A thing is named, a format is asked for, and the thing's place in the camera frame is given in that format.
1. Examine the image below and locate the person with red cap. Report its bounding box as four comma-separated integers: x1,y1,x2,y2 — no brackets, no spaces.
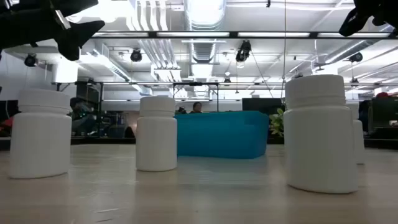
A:
359,91,391,131

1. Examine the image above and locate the green leafy plant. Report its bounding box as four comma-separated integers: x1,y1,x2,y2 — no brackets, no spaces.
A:
269,108,285,138

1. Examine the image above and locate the blue fabric basket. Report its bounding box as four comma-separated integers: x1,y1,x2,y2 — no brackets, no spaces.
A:
174,111,270,160

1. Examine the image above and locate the black flat monitor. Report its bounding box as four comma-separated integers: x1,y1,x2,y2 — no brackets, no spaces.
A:
0,100,19,122
368,98,398,128
241,98,285,115

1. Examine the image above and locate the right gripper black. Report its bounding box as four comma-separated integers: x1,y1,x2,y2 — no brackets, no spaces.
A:
338,0,398,37

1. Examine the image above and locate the large white pill bottle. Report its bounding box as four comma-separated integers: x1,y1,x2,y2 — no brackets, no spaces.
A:
283,74,359,194
9,88,73,180

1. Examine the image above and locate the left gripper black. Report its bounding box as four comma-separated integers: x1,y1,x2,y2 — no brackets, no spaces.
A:
0,0,106,62

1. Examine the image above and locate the red object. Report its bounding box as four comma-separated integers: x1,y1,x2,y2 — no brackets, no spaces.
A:
0,115,14,129

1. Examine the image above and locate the silver ventilation duct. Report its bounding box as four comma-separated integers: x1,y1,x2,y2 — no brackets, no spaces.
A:
183,0,228,63

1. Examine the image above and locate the thin hanging cord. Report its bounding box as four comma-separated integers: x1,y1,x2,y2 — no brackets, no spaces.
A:
281,0,287,100

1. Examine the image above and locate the black overhead frame bar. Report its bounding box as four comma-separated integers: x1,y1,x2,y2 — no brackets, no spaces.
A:
91,30,398,40

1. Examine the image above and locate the black metal frame stand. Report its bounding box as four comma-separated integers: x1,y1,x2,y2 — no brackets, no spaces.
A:
172,82,220,112

